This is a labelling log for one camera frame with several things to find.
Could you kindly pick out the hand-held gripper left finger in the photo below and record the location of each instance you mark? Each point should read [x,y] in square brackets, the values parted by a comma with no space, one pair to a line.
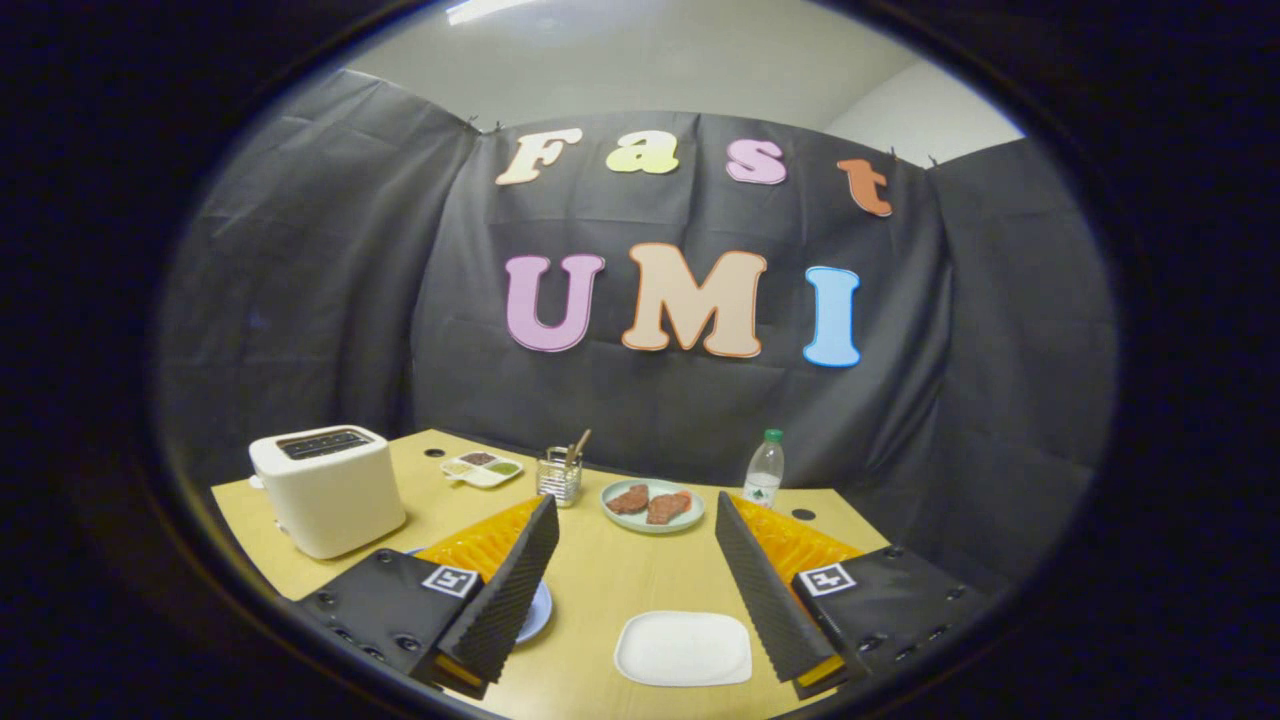
[510,600]

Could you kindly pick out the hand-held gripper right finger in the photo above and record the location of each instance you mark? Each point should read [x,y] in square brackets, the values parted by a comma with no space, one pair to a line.
[765,600]

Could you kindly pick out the light blue plate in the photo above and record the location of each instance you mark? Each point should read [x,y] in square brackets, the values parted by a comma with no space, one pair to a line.
[538,612]

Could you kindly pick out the white square plate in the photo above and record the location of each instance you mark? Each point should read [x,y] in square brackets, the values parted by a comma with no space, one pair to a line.
[683,650]

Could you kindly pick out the clear plastic water bottle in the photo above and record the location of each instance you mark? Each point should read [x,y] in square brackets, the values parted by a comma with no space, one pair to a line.
[763,480]

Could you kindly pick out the clear glass utensil holder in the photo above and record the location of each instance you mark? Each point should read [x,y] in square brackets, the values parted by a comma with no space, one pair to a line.
[558,482]

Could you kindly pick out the brown meat patty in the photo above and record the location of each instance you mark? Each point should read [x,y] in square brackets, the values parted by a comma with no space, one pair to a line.
[668,508]
[628,499]

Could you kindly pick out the white divided condiment tray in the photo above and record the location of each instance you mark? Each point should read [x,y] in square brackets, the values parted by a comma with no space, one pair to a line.
[482,469]

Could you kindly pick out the pale green plate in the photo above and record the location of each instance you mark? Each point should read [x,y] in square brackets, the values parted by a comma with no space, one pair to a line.
[650,528]

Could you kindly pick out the wooden stick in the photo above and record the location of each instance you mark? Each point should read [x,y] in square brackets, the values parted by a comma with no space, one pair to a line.
[581,445]

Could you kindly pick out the white toaster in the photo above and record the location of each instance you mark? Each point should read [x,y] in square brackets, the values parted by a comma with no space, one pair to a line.
[330,500]

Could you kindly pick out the black backdrop cloth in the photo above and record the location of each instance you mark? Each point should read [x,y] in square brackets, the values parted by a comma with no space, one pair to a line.
[300,280]

